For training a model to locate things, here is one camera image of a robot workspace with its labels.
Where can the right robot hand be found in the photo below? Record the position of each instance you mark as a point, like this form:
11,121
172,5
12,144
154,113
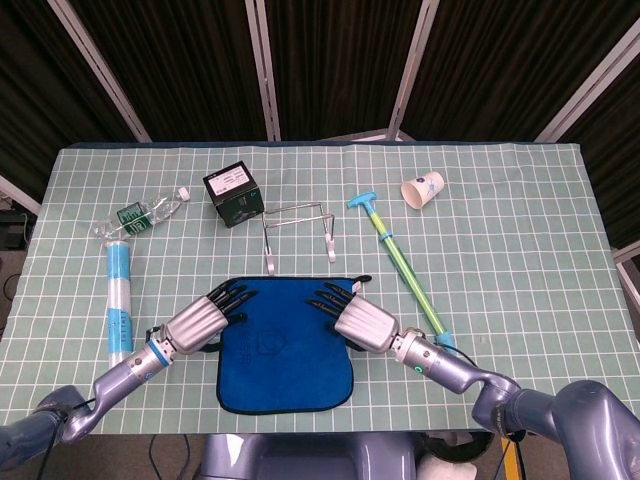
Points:
367,325

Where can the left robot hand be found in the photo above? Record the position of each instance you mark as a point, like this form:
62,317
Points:
195,325

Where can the blue microfiber cloth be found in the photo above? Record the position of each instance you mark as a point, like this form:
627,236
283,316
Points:
285,370

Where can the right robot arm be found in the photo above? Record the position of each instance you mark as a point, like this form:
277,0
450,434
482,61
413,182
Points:
500,395

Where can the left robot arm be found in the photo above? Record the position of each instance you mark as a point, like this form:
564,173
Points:
120,377

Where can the blue green water pump toy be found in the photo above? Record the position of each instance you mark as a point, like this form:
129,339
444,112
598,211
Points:
407,272

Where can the blue white plastic bag roll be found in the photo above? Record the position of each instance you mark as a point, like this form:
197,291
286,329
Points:
120,300

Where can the clear plastic water bottle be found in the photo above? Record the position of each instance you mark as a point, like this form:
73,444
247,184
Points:
135,217

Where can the black cardboard box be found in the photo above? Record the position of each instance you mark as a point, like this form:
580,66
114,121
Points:
235,195

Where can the white paper cup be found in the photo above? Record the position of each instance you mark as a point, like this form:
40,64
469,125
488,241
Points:
420,192

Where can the grey-blue robot torso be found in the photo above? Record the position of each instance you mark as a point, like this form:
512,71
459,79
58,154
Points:
310,457

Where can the green checked tablecloth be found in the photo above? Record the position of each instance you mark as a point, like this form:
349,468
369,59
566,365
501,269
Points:
480,225

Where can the black round floor object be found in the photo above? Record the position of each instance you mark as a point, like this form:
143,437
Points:
457,447

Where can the white partition frame post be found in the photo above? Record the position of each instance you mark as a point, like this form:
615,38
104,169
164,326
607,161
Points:
412,65
102,75
590,85
264,70

